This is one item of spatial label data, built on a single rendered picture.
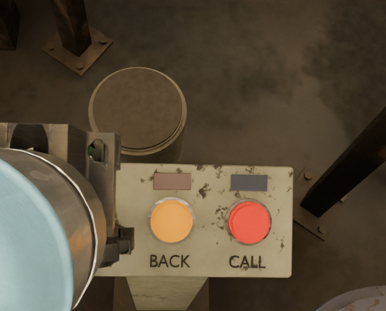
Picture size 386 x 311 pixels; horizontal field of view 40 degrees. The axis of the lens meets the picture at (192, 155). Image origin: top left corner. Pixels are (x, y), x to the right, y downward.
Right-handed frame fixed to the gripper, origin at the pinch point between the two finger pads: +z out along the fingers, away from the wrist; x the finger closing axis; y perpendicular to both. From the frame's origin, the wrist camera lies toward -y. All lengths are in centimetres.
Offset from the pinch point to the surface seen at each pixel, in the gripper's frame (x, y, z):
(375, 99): -57, 22, 79
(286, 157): -35, 7, 73
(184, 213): -8.7, 0.7, 5.5
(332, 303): -28.6, -11.9, 22.0
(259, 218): -15.8, 0.4, 5.5
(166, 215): -6.9, 0.6, 5.5
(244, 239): -14.4, -1.7, 5.5
